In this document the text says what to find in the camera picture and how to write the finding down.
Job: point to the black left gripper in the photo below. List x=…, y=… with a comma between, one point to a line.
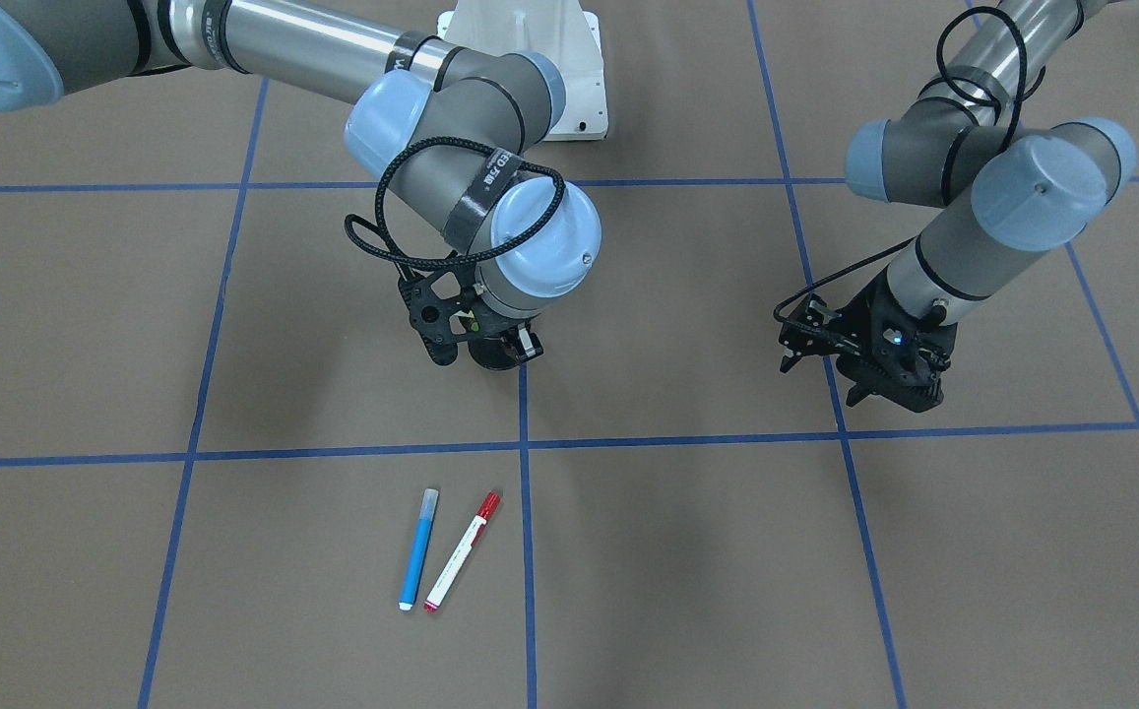
x=870, y=317

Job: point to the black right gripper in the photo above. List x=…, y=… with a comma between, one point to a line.
x=497, y=354

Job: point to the blue marker pen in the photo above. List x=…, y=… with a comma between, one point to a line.
x=418, y=550

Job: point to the red and white marker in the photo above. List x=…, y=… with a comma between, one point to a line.
x=460, y=554

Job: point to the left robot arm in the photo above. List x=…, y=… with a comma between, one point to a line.
x=1006, y=203

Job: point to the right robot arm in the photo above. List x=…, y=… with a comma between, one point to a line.
x=483, y=238

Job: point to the black mesh pen holder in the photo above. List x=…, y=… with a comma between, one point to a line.
x=495, y=355

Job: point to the brown paper table mat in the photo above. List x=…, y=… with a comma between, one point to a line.
x=216, y=426

